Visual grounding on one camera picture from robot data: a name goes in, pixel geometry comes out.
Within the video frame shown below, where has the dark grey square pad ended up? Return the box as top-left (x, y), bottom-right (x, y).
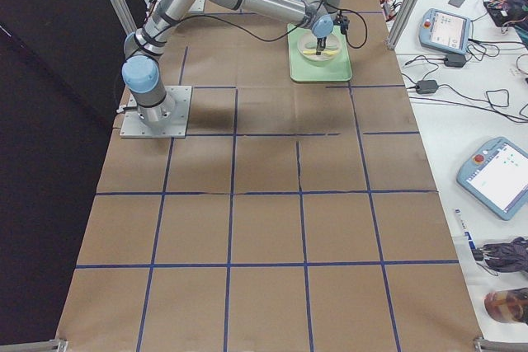
top-left (448, 0), bottom-right (465, 8)

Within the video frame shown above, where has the white round plate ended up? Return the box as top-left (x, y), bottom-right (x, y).
top-left (297, 31), bottom-right (344, 67)

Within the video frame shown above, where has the folded dark umbrella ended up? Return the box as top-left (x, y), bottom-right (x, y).
top-left (472, 237), bottom-right (527, 273)

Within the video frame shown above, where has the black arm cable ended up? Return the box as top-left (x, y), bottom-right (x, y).
top-left (135, 5), bottom-right (368, 49)

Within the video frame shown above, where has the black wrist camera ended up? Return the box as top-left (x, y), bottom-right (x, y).
top-left (334, 13), bottom-right (350, 36)

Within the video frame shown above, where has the blue teach pendant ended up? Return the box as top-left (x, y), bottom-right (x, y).
top-left (418, 8), bottom-right (472, 55)
top-left (456, 137), bottom-right (527, 221)

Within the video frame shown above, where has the right aluminium corner bracket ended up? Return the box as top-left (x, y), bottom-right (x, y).
top-left (474, 337), bottom-right (528, 352)

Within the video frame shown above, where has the aluminium corner bracket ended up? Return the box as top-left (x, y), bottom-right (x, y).
top-left (0, 339), bottom-right (68, 352)
top-left (474, 337), bottom-right (528, 352)

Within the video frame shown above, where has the black electronics board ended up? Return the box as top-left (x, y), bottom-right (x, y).
top-left (483, 0), bottom-right (518, 27)

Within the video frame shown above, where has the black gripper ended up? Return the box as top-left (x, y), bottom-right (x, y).
top-left (316, 37), bottom-right (326, 55)

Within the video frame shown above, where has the lower black power adapter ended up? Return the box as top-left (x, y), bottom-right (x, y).
top-left (415, 80), bottom-right (438, 95)

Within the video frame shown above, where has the black power adapter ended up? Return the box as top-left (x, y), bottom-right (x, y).
top-left (415, 80), bottom-right (438, 95)
top-left (443, 54), bottom-right (467, 68)

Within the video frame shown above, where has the left aluminium corner bracket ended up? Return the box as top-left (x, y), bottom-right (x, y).
top-left (0, 339), bottom-right (68, 352)

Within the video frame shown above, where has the upper blue teach pendant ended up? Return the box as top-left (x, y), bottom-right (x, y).
top-left (418, 8), bottom-right (472, 55)

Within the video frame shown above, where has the lower blue teach pendant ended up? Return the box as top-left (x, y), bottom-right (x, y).
top-left (456, 137), bottom-right (527, 221)

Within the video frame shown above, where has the upper black power adapter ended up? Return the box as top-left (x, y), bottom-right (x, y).
top-left (443, 54), bottom-right (467, 68)

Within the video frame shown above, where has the mint green tray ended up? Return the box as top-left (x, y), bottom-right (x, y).
top-left (288, 26), bottom-right (352, 82)

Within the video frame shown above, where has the yellow plastic fork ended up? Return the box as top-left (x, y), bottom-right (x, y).
top-left (301, 49), bottom-right (340, 57)

